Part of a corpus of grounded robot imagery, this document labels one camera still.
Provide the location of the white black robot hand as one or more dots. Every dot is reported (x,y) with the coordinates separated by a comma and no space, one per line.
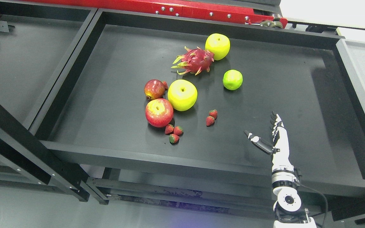
(279,150)

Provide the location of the green apple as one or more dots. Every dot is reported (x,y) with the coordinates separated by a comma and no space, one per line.
(232,79)

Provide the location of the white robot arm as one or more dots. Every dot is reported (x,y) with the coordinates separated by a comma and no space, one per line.
(288,207)

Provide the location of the yellow apple front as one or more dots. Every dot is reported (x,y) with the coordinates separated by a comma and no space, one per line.
(182,95)

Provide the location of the yellow apple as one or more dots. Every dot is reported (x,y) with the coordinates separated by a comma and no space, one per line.
(182,95)
(218,44)

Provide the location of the yellow apple back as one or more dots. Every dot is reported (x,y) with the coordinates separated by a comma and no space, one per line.
(218,44)

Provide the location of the red apple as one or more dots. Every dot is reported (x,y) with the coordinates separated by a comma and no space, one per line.
(159,112)

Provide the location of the black metal shelf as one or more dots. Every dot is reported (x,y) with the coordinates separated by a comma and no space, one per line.
(113,105)

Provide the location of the strawberry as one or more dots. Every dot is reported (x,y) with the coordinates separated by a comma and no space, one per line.
(169,129)
(213,113)
(174,138)
(210,120)
(178,130)

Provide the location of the pink dragon fruit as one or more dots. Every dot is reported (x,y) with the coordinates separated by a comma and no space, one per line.
(194,61)

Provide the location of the red pomegranate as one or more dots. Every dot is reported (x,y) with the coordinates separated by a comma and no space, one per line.
(155,89)

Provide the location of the red metal beam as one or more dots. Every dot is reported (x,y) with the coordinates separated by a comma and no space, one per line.
(187,9)

